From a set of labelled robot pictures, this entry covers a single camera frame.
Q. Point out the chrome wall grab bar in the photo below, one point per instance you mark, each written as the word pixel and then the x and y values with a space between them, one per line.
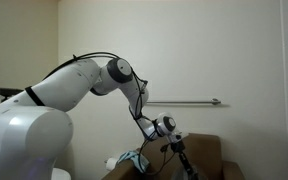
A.
pixel 213 101

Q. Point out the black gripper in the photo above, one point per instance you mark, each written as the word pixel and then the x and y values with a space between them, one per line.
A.
pixel 179 147

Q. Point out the light blue cloth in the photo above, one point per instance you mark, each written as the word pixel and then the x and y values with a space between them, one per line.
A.
pixel 138 159

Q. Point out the white toilet paper roll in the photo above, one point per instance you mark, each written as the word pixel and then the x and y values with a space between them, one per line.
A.
pixel 110 164

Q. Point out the brown leather sofa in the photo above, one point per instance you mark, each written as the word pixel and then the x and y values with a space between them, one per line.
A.
pixel 202 151

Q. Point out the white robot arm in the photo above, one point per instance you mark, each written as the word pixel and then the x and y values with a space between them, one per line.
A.
pixel 35 127

